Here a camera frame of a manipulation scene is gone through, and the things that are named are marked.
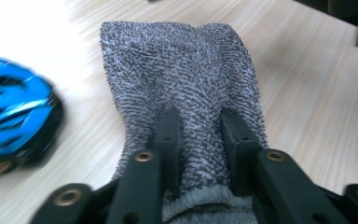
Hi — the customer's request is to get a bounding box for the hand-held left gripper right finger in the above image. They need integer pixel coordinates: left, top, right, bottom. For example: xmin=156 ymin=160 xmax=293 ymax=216
xmin=220 ymin=107 xmax=262 ymax=197

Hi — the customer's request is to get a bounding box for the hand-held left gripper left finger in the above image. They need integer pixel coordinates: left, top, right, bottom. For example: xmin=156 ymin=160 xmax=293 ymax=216
xmin=148 ymin=106 xmax=183 ymax=200

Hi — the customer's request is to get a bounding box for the grey knitted sock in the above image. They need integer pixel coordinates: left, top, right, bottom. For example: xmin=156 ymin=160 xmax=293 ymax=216
xmin=99 ymin=21 xmax=269 ymax=224

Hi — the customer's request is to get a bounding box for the black and blue toy car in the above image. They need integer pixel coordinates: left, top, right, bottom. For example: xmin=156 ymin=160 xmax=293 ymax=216
xmin=0 ymin=56 xmax=65 ymax=178

